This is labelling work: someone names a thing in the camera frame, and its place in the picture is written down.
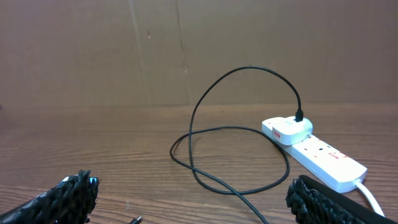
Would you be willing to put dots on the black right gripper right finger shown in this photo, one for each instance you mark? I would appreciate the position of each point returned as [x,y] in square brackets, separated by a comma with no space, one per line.
[314,203]

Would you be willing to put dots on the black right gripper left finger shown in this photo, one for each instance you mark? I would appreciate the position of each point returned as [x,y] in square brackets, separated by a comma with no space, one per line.
[69,202]

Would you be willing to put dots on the white USB charger adapter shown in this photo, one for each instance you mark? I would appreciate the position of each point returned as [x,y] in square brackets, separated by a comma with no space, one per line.
[288,131]

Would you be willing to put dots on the white power strip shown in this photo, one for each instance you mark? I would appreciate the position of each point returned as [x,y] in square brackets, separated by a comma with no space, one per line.
[335,169]

